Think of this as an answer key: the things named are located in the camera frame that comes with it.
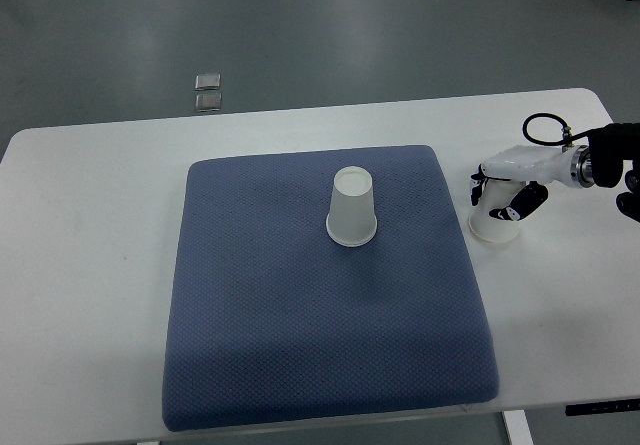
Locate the white paper cup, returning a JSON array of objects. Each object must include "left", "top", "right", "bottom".
[
  {"left": 325, "top": 166, "right": 377, "bottom": 247},
  {"left": 467, "top": 177, "right": 522, "bottom": 244}
]

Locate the upper metal floor plate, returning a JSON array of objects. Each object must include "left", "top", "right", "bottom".
[{"left": 194, "top": 72, "right": 221, "bottom": 91}]

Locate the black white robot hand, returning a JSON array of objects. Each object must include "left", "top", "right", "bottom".
[{"left": 470, "top": 145, "right": 595, "bottom": 222}]

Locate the metal floor plate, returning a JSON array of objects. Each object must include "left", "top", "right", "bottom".
[
  {"left": 195, "top": 92, "right": 222, "bottom": 113},
  {"left": 194, "top": 72, "right": 221, "bottom": 91}
]

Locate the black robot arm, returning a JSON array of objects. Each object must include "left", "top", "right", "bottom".
[{"left": 522, "top": 112, "right": 639, "bottom": 222}]

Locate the white table leg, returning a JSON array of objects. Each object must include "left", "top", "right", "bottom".
[{"left": 502, "top": 410, "right": 534, "bottom": 445}]

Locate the black table control panel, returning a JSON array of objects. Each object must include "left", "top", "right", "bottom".
[{"left": 565, "top": 399, "right": 640, "bottom": 417}]

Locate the blue fabric cushion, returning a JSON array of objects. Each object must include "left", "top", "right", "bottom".
[{"left": 162, "top": 145, "right": 499, "bottom": 432}]

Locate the lower metal floor plate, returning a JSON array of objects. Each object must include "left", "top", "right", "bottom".
[{"left": 195, "top": 92, "right": 222, "bottom": 113}]

